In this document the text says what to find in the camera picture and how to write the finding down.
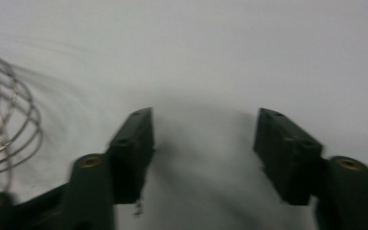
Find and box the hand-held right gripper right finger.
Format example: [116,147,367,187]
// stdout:
[253,107,368,230]

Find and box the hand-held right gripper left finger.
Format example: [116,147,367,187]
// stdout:
[61,107,156,230]

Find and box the white table mat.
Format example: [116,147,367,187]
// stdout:
[0,0,368,230]

